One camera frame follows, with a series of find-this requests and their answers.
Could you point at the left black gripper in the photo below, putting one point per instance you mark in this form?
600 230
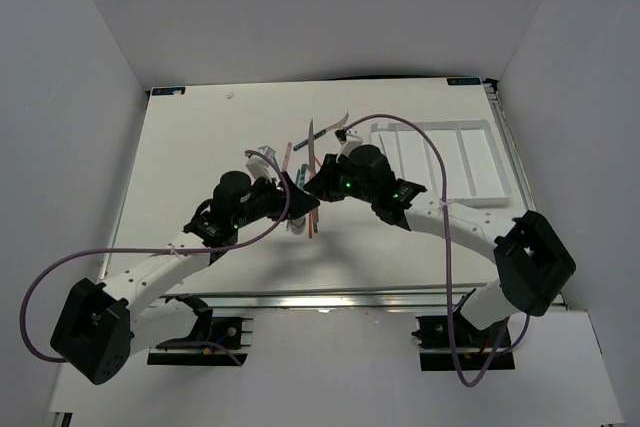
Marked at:
301 202

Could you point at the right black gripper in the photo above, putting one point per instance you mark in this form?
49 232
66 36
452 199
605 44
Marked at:
324 184

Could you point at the pink handled knife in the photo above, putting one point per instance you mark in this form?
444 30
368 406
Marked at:
311 149

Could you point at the floral handled knife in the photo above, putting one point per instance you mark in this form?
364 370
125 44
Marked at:
382 144

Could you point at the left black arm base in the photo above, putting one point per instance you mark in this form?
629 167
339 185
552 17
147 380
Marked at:
194 335

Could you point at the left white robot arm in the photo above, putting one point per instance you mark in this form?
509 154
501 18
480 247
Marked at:
103 324

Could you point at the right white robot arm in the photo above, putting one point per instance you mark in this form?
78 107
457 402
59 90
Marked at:
532 263

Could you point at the dark thin chopstick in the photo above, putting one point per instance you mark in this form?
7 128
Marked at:
315 221

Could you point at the white divided utensil tray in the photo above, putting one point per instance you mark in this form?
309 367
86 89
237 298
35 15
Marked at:
476 176

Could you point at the left blue corner label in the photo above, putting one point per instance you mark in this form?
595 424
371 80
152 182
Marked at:
168 91

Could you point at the green handled spoon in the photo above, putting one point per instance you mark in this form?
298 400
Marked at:
297 226

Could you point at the pink handled spoon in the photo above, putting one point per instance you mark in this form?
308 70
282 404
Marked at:
286 158

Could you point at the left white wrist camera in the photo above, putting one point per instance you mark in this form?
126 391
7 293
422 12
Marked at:
263 166

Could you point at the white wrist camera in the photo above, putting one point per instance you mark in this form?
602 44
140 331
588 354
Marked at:
263 166
348 142

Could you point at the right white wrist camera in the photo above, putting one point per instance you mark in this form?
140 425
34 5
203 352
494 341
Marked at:
348 142

